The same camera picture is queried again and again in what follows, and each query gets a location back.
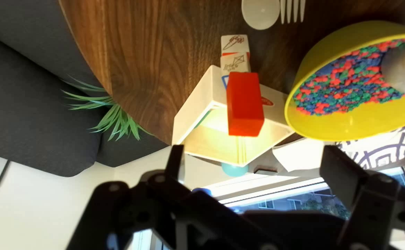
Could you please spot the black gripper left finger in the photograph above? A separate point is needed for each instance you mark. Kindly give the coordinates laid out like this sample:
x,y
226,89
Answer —
x,y
174,162

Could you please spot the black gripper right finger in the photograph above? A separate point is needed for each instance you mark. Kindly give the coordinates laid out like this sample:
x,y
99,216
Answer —
x,y
364,194

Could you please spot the orange wooden block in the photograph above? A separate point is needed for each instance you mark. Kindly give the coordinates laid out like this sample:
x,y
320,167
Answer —
x,y
244,105

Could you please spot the alphabet wooden block stack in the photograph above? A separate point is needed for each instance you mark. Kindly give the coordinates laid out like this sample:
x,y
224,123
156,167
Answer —
x,y
234,53

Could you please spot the white wooden box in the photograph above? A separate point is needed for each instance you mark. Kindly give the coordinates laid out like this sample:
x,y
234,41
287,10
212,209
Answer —
x,y
201,124

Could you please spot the patterned white cloth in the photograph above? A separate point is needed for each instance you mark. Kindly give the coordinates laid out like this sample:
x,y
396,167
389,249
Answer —
x,y
378,151

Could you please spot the small teal ball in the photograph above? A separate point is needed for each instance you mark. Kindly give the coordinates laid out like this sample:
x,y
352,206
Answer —
x,y
234,171

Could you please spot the green plant leaves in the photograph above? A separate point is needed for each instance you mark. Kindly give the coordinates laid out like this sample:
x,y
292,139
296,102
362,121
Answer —
x,y
115,121

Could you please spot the yellow bowl with beads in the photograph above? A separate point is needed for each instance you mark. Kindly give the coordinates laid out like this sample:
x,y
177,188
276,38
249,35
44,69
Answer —
x,y
338,92

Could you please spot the white plastic spoon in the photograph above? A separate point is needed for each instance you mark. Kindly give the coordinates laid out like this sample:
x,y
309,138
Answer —
x,y
259,14

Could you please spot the dark grey sofa chair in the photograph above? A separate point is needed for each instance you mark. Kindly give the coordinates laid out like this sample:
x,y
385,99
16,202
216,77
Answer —
x,y
40,66

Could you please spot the white plastic fork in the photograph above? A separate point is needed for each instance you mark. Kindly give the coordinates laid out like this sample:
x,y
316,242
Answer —
x,y
291,10

